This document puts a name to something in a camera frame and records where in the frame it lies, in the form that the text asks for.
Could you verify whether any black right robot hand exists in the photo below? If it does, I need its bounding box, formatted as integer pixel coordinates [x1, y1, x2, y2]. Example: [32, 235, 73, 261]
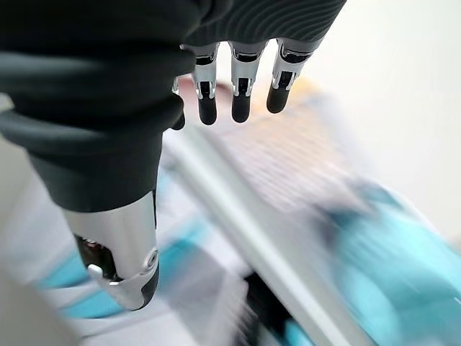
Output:
[0, 0, 346, 311]

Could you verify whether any white medical cart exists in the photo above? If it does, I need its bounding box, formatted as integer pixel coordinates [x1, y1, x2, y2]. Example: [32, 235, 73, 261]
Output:
[0, 93, 364, 346]

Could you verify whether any white plastic mesh basket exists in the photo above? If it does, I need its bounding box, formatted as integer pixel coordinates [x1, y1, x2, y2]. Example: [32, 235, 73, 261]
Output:
[215, 82, 346, 213]

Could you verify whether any light blue waste bin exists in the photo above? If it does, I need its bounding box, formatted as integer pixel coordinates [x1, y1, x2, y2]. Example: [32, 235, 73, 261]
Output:
[284, 179, 461, 346]

